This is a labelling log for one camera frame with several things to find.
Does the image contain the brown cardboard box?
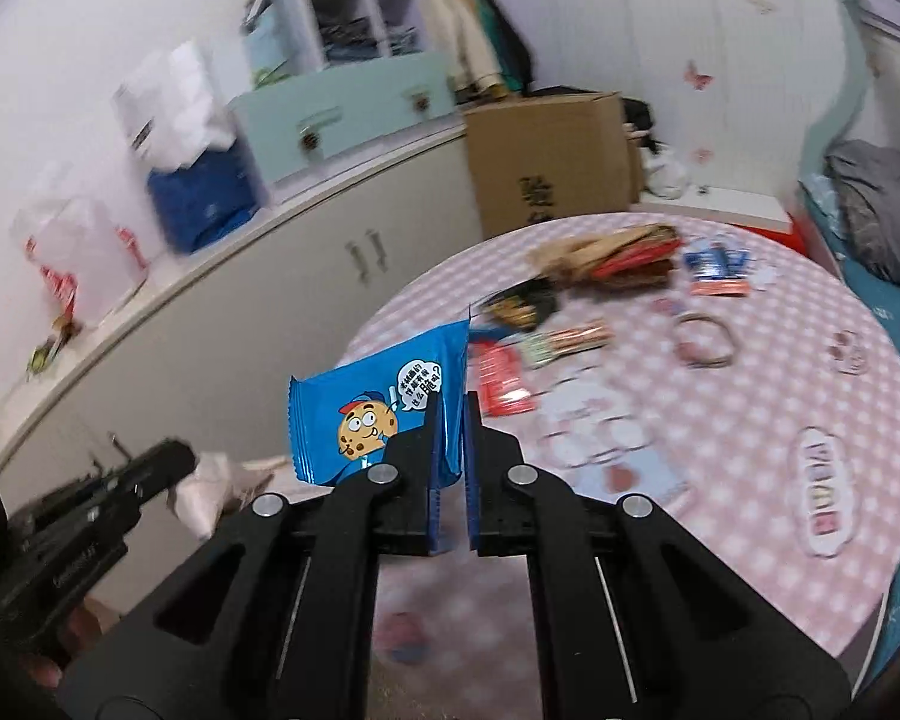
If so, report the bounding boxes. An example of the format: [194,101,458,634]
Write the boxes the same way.
[461,90,646,241]

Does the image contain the white cubby shelf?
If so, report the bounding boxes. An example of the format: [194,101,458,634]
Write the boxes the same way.
[244,0,451,76]

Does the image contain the white cabinet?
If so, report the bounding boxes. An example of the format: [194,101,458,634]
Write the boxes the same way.
[0,116,496,616]

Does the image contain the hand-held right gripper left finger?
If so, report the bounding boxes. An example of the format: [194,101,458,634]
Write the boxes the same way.
[60,388,452,720]

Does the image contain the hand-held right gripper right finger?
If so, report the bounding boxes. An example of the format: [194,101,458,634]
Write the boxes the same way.
[461,390,853,720]

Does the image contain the white crumpled bag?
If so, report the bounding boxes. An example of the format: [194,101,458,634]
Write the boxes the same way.
[169,450,331,541]

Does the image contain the blue cookie snack packet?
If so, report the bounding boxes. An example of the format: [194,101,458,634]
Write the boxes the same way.
[288,319,472,492]

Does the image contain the dark green hanging garment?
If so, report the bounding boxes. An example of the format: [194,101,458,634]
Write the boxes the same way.
[469,0,535,91]

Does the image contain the red brown snack packet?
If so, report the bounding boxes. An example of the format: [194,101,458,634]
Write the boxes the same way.
[570,253,677,302]

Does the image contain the small white plastic bag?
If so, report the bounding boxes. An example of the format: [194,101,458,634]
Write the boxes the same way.
[641,142,691,200]

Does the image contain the light blue drawer box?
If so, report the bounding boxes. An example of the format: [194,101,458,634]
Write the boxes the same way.
[229,49,462,188]

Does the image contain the long striped wrapper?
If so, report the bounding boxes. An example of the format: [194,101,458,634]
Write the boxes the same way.
[521,321,614,368]

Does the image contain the clear red-printed plastic bag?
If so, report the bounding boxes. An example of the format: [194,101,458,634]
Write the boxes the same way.
[11,195,151,331]

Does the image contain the blue white packet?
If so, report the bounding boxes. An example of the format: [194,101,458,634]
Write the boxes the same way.
[682,240,755,298]

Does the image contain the beige hanging garment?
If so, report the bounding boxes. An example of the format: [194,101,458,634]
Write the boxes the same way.
[420,0,505,100]

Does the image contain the brown and red packets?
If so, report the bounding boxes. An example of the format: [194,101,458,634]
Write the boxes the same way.
[529,223,682,280]

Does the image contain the grey blanket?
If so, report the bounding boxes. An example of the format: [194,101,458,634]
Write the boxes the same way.
[825,139,900,295]

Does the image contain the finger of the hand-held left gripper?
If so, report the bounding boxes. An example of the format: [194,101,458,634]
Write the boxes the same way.
[79,439,200,518]

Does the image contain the dark snack wrapper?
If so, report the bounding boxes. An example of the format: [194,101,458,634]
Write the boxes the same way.
[480,277,563,335]

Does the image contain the pink checked tablecloth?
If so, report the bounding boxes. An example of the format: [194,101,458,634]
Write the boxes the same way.
[345,214,900,720]

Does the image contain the person's left hand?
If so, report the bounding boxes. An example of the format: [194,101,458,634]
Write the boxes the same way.
[15,600,121,691]

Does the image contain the light blue bed headboard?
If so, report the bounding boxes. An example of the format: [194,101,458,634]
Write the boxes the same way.
[799,0,900,181]

